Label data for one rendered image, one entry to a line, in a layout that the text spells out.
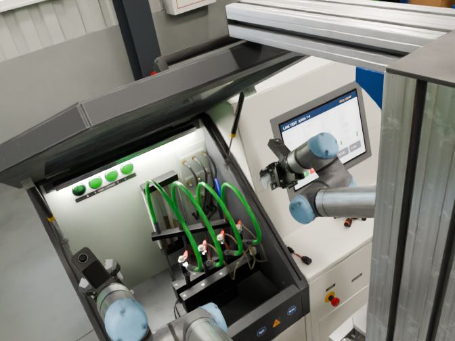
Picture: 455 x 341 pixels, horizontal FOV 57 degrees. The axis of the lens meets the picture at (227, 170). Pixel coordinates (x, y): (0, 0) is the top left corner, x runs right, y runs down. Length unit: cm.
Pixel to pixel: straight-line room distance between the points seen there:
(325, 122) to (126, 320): 115
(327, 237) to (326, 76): 63
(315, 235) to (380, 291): 120
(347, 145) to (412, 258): 138
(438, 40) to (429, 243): 18
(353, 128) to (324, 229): 44
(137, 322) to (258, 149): 88
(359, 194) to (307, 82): 75
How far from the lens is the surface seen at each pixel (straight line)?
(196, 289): 159
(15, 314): 331
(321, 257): 164
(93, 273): 101
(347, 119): 180
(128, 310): 84
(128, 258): 178
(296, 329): 172
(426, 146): 38
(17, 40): 515
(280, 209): 166
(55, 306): 320
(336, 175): 117
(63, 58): 525
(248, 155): 152
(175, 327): 92
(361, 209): 99
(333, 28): 50
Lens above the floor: 217
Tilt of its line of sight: 34 degrees down
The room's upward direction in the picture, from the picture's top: 10 degrees counter-clockwise
